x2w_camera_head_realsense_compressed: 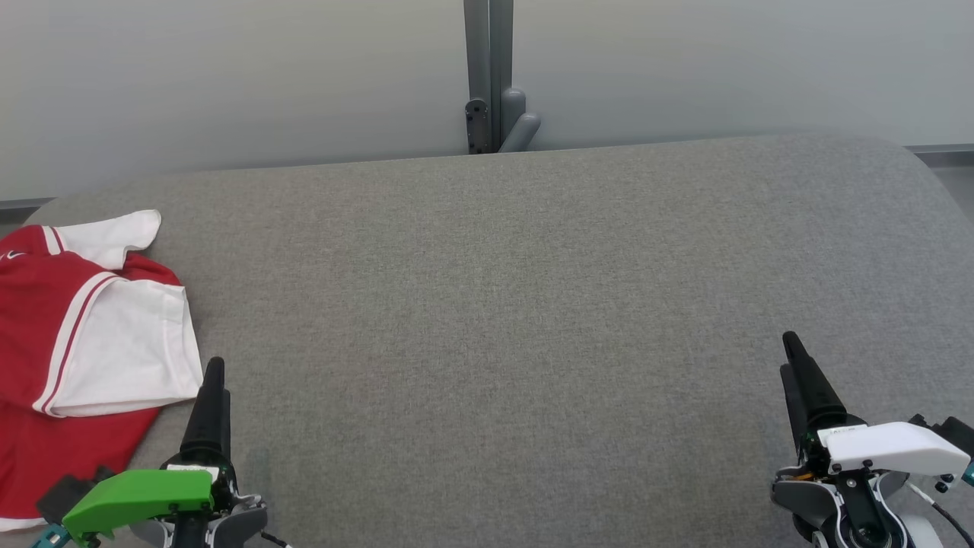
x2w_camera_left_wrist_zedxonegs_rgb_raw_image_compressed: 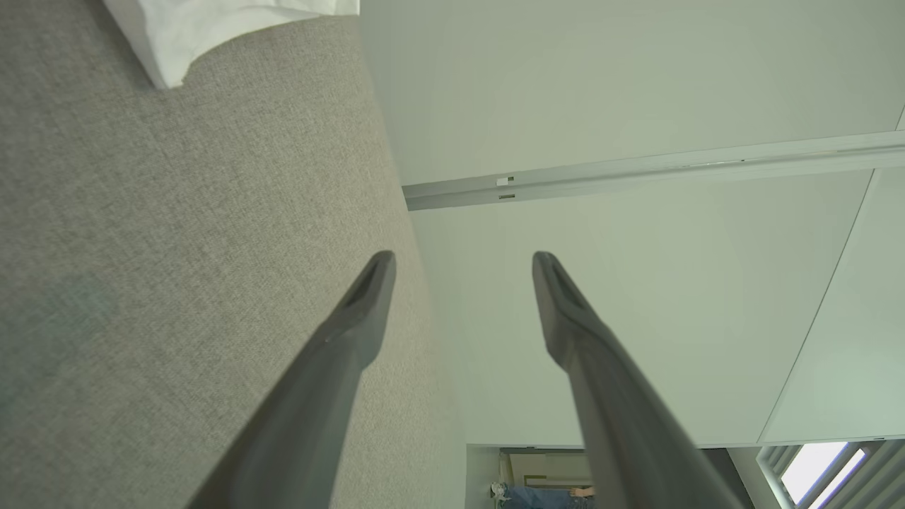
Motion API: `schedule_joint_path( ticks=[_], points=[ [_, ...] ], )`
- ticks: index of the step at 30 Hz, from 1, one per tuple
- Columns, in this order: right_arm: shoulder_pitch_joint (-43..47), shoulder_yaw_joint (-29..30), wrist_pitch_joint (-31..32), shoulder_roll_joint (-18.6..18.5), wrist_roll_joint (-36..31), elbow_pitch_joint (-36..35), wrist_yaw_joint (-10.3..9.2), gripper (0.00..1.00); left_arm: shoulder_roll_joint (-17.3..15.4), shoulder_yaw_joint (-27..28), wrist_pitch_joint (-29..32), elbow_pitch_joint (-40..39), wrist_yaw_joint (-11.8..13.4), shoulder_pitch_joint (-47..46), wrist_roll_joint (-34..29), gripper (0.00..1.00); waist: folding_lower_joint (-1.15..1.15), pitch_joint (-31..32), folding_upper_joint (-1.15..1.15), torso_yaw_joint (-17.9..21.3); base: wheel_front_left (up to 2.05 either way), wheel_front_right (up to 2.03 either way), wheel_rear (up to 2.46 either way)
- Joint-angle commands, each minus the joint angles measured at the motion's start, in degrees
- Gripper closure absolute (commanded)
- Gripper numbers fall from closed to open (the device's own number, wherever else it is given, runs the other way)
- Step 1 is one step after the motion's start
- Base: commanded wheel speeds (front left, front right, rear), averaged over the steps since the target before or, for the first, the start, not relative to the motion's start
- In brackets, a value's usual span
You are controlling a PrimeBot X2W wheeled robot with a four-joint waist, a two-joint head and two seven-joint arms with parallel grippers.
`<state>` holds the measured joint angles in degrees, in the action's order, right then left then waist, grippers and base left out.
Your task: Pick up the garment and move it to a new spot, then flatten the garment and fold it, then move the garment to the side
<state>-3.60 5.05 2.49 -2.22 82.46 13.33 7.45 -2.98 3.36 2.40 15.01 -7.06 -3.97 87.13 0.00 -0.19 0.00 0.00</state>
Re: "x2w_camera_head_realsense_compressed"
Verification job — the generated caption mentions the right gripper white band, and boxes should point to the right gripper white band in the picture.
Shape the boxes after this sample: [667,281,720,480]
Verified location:
[779,331,972,477]

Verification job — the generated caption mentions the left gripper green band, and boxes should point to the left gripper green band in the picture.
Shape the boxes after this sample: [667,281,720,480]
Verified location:
[62,356,238,544]

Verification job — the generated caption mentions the red jersey with white sleeves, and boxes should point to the red jersey with white sleeves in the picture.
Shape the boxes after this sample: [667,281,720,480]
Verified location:
[0,210,205,419]

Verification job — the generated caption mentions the red shorts with white stripes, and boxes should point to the red shorts with white stripes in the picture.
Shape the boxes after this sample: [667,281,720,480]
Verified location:
[0,402,162,532]

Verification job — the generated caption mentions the grey round strut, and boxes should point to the grey round strut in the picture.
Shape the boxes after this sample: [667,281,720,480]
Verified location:
[498,88,543,153]

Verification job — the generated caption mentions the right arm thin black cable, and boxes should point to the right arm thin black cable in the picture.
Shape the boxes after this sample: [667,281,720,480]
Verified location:
[906,481,974,548]

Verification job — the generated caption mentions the dark metal bracket plate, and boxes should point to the dark metal bracket plate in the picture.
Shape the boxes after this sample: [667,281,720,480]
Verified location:
[465,99,492,155]

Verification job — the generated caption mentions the grey metal partition post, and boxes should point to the grey metal partition post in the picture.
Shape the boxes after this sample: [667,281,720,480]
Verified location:
[463,0,514,153]

